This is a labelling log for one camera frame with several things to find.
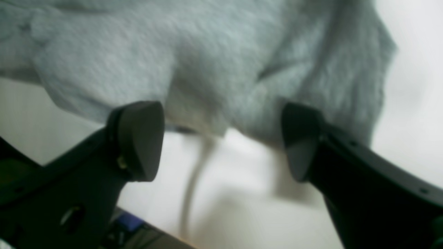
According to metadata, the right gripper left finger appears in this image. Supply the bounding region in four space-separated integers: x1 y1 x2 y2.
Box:
0 101 165 249

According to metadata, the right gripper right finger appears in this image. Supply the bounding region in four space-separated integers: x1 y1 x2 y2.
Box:
281 103 443 249

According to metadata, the grey T-shirt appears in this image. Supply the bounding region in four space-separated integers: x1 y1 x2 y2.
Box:
1 0 396 148

